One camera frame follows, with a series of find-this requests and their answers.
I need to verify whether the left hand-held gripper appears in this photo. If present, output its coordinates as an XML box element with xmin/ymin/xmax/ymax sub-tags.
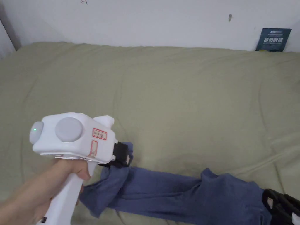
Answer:
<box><xmin>29</xmin><ymin>113</ymin><xmax>132</xmax><ymax>225</ymax></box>

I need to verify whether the dark blue garment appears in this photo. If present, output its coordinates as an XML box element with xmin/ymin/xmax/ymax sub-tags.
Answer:
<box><xmin>79</xmin><ymin>142</ymin><xmax>283</xmax><ymax>225</ymax></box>

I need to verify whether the person's left hand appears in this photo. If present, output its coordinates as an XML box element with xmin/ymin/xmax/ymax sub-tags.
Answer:
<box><xmin>0</xmin><ymin>160</ymin><xmax>91</xmax><ymax>225</ymax></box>

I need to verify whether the bed with pale green sheet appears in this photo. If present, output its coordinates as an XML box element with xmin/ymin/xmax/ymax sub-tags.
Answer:
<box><xmin>0</xmin><ymin>42</ymin><xmax>300</xmax><ymax>225</ymax></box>

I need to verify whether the dark blue printed card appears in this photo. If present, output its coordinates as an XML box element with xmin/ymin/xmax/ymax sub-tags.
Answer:
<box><xmin>255</xmin><ymin>28</ymin><xmax>292</xmax><ymax>52</ymax></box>

